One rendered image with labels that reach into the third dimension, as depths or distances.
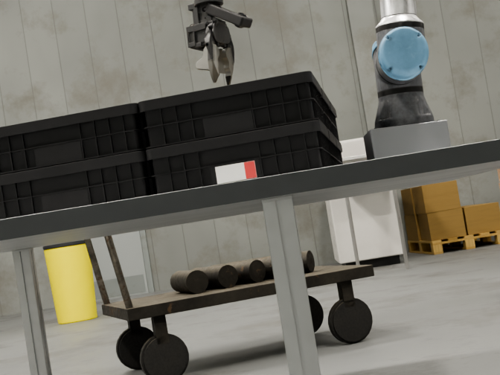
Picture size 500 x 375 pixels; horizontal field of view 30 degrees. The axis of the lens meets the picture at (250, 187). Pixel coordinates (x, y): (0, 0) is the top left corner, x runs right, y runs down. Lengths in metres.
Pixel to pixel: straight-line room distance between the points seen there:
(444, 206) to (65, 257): 4.12
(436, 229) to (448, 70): 2.45
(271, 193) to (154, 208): 0.22
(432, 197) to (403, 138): 7.96
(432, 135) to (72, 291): 6.66
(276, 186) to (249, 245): 9.84
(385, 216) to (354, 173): 7.85
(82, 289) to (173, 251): 3.09
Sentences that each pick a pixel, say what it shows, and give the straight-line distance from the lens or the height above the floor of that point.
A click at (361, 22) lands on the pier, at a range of 11.72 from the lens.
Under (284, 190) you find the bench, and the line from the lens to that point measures 1.75.
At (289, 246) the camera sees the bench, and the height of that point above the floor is 0.56.
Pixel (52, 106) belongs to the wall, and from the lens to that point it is 12.02.
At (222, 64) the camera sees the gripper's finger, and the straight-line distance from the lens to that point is 2.33.
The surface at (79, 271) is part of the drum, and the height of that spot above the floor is 0.45.
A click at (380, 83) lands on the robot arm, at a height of 0.92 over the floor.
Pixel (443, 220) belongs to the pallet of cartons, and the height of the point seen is 0.35.
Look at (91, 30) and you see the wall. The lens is 12.06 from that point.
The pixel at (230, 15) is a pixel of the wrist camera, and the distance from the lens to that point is 2.27.
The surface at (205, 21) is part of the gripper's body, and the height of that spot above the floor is 1.13.
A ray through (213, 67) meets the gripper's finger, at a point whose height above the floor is 1.00.
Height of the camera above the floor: 0.61
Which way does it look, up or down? 2 degrees up
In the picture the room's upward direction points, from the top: 9 degrees counter-clockwise
